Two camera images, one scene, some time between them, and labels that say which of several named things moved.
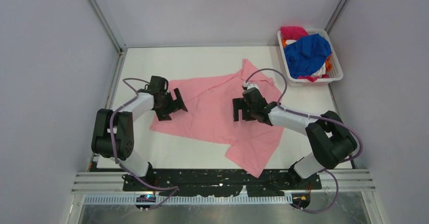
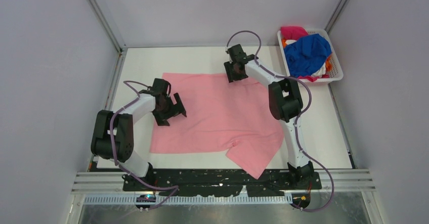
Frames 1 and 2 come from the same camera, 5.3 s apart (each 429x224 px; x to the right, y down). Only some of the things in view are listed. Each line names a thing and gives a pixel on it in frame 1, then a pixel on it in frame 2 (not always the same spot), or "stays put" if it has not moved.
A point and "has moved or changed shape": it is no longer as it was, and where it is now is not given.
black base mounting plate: [211, 182] stays put
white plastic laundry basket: [335, 76] stays put
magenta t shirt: [292, 32] stays put
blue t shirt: [304, 56] stays put
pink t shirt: [209, 102] has moved or changed shape
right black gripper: [239, 103] -> [228, 65]
